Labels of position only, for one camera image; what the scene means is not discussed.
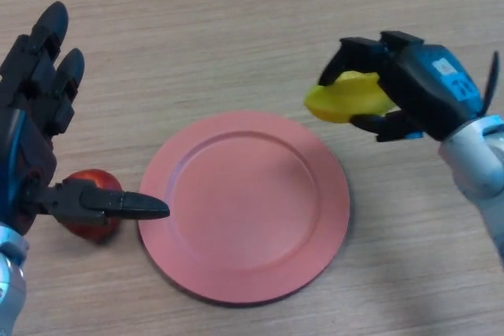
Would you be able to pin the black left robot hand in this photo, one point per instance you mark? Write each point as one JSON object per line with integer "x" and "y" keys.
{"x": 23, "y": 115}

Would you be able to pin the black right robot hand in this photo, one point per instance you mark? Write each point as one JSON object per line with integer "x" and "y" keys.
{"x": 425, "y": 88}

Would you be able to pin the yellow starfruit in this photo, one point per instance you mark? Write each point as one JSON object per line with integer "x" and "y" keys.
{"x": 346, "y": 100}

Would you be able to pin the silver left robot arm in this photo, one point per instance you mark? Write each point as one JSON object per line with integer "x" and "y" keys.
{"x": 12, "y": 281}

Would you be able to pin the pink round plate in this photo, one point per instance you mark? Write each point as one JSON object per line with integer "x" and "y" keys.
{"x": 244, "y": 210}

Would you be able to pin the red apple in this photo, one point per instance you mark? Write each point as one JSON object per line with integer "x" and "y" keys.
{"x": 106, "y": 180}

